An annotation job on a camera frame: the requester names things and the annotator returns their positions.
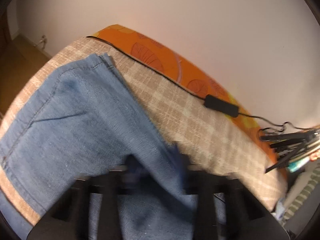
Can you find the orange patterned bed sheet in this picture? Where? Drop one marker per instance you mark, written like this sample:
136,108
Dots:
164,61

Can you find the beige plaid bed blanket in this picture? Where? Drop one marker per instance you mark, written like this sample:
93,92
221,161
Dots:
208,137

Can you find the green white leaf throw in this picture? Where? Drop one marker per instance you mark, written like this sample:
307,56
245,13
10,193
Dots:
300,191

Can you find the black ring light tripod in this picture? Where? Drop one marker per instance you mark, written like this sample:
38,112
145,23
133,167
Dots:
291,148

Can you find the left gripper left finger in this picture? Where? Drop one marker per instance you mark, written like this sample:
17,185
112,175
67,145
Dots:
89,207

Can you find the light blue denim pants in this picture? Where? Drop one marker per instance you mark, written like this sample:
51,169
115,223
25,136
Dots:
82,122

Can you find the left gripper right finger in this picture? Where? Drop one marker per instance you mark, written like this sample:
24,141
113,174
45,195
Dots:
225,208

